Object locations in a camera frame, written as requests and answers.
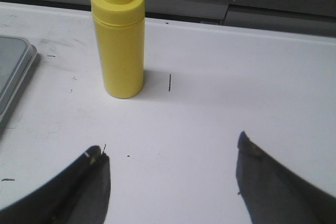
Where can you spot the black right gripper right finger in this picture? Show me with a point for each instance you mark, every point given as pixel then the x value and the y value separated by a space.
pixel 274 194

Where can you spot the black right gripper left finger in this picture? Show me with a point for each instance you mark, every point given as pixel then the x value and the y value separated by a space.
pixel 79 194

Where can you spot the yellow squeeze bottle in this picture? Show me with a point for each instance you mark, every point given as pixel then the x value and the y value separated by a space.
pixel 120 30

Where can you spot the silver electronic kitchen scale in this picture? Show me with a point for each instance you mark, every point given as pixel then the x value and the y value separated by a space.
pixel 18 56

